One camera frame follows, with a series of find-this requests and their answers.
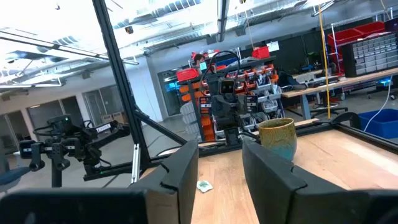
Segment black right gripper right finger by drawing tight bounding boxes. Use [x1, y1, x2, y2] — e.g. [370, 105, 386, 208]
[242, 138, 398, 224]

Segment grey small-drawer parts cabinet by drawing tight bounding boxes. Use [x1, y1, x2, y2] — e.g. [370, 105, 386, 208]
[341, 32, 398, 78]

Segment person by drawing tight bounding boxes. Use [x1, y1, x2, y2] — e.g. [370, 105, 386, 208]
[192, 53, 206, 68]

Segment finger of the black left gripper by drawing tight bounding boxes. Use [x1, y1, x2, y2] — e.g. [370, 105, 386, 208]
[232, 101, 246, 128]
[220, 101, 233, 128]

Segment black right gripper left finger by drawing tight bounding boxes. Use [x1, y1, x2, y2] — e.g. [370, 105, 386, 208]
[0, 139, 200, 224]

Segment green brown ceramic mug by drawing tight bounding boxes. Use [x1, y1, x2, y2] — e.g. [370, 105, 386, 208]
[257, 117, 298, 162]

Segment shelf rack with orange bins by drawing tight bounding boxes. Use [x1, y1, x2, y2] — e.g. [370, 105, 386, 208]
[175, 46, 285, 144]

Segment black bag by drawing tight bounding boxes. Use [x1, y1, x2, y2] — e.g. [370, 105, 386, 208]
[277, 70, 307, 91]

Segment green white tea packet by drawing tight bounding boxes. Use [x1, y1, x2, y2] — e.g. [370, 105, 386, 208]
[196, 180, 214, 194]

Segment long wooden workbench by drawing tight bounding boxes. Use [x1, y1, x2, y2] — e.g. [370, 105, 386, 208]
[281, 67, 398, 121]

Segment cardboard boxes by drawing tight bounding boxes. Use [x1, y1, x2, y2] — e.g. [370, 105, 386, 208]
[99, 111, 129, 124]

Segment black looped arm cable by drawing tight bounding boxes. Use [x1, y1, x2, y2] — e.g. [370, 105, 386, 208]
[200, 50, 242, 94]

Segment red plastic storage bin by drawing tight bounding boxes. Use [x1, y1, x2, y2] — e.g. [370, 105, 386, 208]
[176, 68, 200, 82]
[251, 45, 271, 60]

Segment rack of large red bins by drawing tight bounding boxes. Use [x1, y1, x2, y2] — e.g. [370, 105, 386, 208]
[326, 21, 386, 74]

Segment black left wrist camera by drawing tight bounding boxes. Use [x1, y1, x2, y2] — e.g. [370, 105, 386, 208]
[219, 78, 236, 96]

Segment yellow hanging cable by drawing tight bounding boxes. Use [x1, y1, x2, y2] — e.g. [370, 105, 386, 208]
[317, 0, 331, 120]

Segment white cable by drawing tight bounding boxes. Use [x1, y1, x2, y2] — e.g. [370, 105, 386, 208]
[363, 74, 394, 133]

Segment blue plastic bin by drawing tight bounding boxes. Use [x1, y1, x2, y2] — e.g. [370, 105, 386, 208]
[357, 108, 398, 140]

